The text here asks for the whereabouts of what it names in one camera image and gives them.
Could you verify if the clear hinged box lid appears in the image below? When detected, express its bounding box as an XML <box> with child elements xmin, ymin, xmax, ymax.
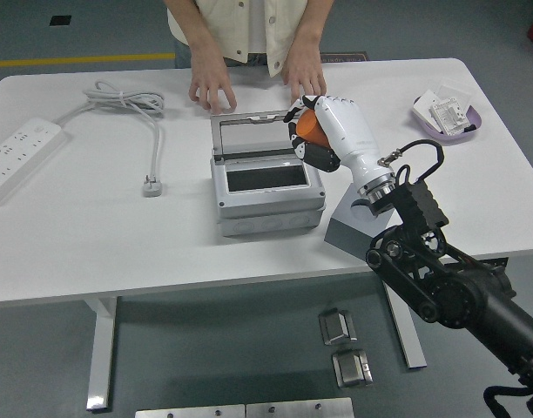
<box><xmin>210</xmin><ymin>107</ymin><xmax>315</xmax><ymax>165</ymax></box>

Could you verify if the purple plastic tray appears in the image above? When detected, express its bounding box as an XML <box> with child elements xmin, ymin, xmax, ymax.
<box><xmin>412</xmin><ymin>98</ymin><xmax>485</xmax><ymax>147</ymax></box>

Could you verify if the grey block holder with hole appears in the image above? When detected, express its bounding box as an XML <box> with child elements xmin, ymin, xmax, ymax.
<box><xmin>323</xmin><ymin>182</ymin><xmax>396</xmax><ymax>262</ymax></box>

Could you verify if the metal foot bracket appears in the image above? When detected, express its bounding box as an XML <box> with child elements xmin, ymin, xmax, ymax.
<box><xmin>318</xmin><ymin>307</ymin><xmax>358</xmax><ymax>347</ymax></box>
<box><xmin>331</xmin><ymin>347</ymin><xmax>374</xmax><ymax>389</ymax></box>

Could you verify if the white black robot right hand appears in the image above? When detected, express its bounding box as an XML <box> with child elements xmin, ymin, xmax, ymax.
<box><xmin>283</xmin><ymin>94</ymin><xmax>396</xmax><ymax>197</ymax></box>

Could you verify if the person's left hand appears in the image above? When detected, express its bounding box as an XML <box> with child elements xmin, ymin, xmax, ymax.
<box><xmin>280</xmin><ymin>45</ymin><xmax>327</xmax><ymax>105</ymax></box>

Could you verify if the white power cable with plug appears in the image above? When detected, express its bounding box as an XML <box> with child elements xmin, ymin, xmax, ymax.
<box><xmin>52</xmin><ymin>78</ymin><xmax>167</xmax><ymax>199</ymax></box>

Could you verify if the dark floor sign mat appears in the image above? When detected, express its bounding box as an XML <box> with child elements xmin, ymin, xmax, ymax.
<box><xmin>319</xmin><ymin>51</ymin><xmax>368</xmax><ymax>64</ymax></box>

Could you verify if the person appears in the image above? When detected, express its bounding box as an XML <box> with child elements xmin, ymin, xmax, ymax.
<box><xmin>165</xmin><ymin>0</ymin><xmax>335</xmax><ymax>79</ymax></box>

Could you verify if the orange cylindrical battery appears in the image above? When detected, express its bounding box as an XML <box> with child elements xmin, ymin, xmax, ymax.
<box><xmin>295</xmin><ymin>108</ymin><xmax>332</xmax><ymax>148</ymax></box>

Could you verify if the white socket module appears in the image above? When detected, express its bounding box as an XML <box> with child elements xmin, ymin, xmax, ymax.
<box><xmin>429</xmin><ymin>96</ymin><xmax>468</xmax><ymax>137</ymax></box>

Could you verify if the white power strip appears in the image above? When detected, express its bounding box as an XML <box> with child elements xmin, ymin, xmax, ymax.
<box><xmin>0</xmin><ymin>116</ymin><xmax>70</xmax><ymax>207</ymax></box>

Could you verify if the grey plastic enclosure box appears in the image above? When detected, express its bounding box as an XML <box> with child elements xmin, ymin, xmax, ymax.
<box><xmin>210</xmin><ymin>147</ymin><xmax>327</xmax><ymax>239</ymax></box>

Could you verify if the person's right hand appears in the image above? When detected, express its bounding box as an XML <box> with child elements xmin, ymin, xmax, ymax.
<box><xmin>188</xmin><ymin>50</ymin><xmax>239</xmax><ymax>115</ymax></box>

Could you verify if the white table leg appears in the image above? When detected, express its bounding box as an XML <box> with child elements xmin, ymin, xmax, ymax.
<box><xmin>84</xmin><ymin>295</ymin><xmax>118</xmax><ymax>413</ymax></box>
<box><xmin>381</xmin><ymin>278</ymin><xmax>428</xmax><ymax>371</ymax></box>

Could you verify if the clear plastic plate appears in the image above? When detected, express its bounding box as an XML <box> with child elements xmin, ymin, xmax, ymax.
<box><xmin>435</xmin><ymin>84</ymin><xmax>475</xmax><ymax>110</ymax></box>

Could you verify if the white square card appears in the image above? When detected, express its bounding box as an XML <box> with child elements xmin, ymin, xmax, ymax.
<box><xmin>413</xmin><ymin>90</ymin><xmax>442</xmax><ymax>130</ymax></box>

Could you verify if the steel base plate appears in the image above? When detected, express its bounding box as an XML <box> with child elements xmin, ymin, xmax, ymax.
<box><xmin>246</xmin><ymin>397</ymin><xmax>354</xmax><ymax>418</ymax></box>
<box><xmin>134</xmin><ymin>404</ymin><xmax>246</xmax><ymax>418</ymax></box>

